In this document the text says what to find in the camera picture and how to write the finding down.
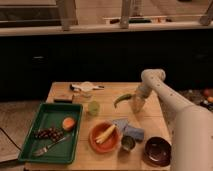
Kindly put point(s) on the bunch of dark grapes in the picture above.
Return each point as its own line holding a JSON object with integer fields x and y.
{"x": 51, "y": 133}

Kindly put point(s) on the small metal cup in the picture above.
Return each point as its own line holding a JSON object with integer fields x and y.
{"x": 127, "y": 143}

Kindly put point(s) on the green chili pepper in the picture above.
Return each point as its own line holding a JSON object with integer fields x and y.
{"x": 121, "y": 98}

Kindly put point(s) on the green plastic tray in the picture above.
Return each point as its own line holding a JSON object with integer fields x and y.
{"x": 52, "y": 115}

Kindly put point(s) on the metal fork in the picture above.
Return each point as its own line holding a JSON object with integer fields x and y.
{"x": 45, "y": 149}

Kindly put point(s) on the dark purple bowl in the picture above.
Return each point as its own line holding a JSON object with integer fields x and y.
{"x": 157, "y": 152}

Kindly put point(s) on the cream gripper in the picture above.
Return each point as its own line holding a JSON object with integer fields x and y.
{"x": 137, "y": 103}

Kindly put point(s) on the green plastic cup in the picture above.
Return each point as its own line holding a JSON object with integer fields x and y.
{"x": 93, "y": 108}

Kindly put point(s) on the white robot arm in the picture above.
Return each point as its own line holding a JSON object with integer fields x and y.
{"x": 192, "y": 140}

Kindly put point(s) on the orange fruit half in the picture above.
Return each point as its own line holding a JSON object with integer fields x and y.
{"x": 68, "y": 123}

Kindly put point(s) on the blue cloth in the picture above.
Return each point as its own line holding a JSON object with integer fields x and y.
{"x": 126, "y": 129}

